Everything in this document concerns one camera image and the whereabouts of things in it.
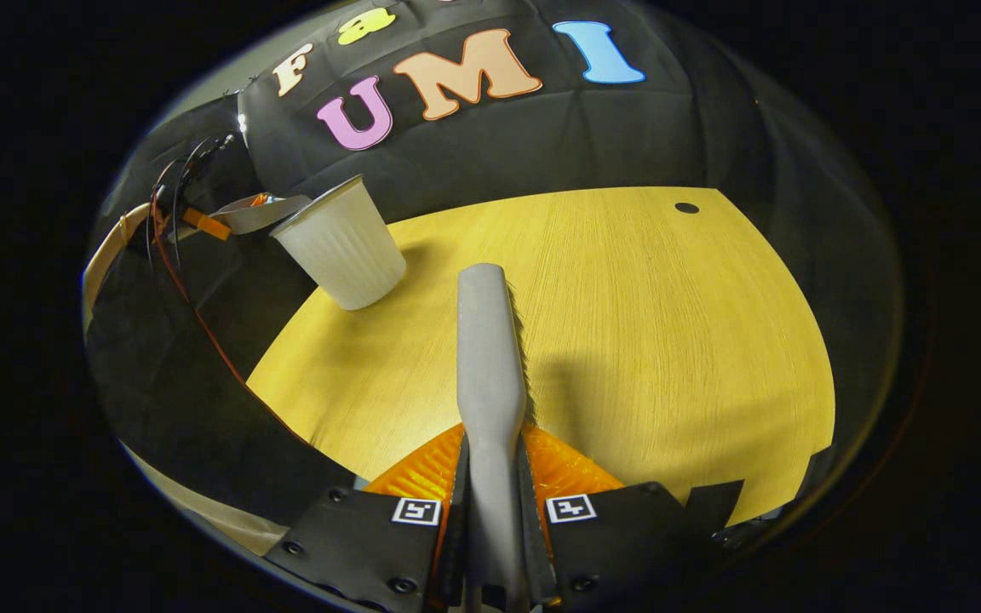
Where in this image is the small grey dustpan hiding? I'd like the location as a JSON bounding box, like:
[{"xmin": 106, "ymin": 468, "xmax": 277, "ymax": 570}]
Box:
[{"xmin": 209, "ymin": 193, "xmax": 314, "ymax": 237}]

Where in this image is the small grey broom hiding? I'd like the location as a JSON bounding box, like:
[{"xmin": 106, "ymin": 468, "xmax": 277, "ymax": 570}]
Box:
[{"xmin": 455, "ymin": 263, "xmax": 534, "ymax": 613}]

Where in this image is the red cable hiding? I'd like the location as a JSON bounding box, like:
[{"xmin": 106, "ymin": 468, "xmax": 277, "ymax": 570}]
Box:
[{"xmin": 148, "ymin": 158, "xmax": 313, "ymax": 448}]

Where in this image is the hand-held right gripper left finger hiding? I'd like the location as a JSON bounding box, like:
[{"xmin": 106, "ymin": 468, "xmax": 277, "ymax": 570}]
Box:
[{"xmin": 265, "ymin": 423, "xmax": 471, "ymax": 612}]

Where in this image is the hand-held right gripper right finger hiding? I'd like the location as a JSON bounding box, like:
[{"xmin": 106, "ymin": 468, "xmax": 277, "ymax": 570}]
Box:
[{"xmin": 514, "ymin": 423, "xmax": 744, "ymax": 610}]

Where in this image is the white plastic garbage bin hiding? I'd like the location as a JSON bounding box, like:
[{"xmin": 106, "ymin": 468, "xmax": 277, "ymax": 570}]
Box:
[{"xmin": 269, "ymin": 175, "xmax": 407, "ymax": 311}]

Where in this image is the wooden desktop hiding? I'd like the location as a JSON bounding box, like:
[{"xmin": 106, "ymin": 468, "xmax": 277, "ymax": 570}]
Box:
[{"xmin": 245, "ymin": 186, "xmax": 836, "ymax": 529}]

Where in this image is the black backdrop cloth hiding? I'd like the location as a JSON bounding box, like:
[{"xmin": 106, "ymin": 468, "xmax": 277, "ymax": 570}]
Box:
[{"xmin": 82, "ymin": 0, "xmax": 904, "ymax": 554}]

